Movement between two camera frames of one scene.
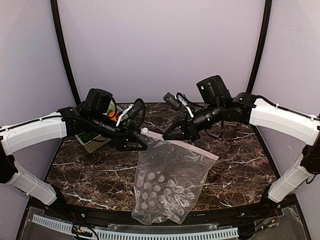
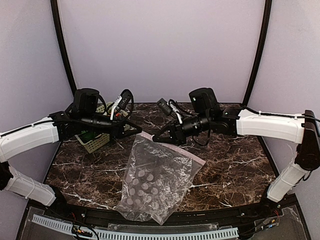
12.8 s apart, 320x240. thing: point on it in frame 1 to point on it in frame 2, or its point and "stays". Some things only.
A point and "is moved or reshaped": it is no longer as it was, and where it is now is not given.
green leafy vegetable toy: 88,136 stays
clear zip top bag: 170,177 is moved or reshaped
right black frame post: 267,23 stays
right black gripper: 189,125 to 176,131
